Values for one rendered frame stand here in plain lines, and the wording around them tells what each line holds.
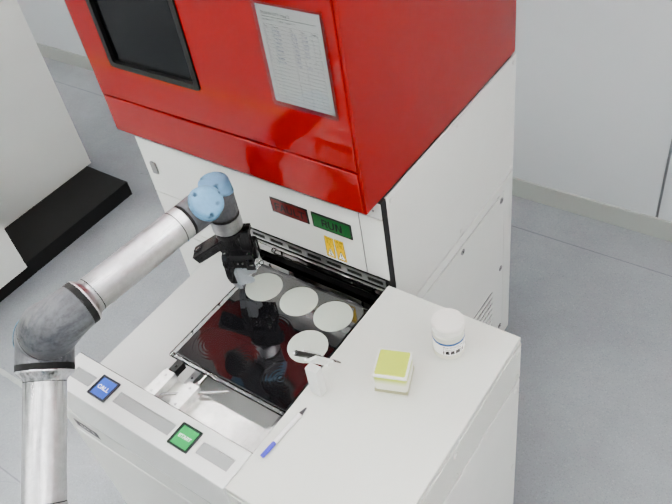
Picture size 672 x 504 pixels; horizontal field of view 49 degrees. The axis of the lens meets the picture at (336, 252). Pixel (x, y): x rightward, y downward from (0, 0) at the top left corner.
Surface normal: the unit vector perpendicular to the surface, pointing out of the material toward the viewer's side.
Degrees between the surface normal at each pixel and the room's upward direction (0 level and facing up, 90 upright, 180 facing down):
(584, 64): 90
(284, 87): 90
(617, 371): 0
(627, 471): 0
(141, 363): 0
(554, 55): 90
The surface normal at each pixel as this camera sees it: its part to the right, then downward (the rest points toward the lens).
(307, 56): -0.56, 0.63
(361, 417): -0.14, -0.72
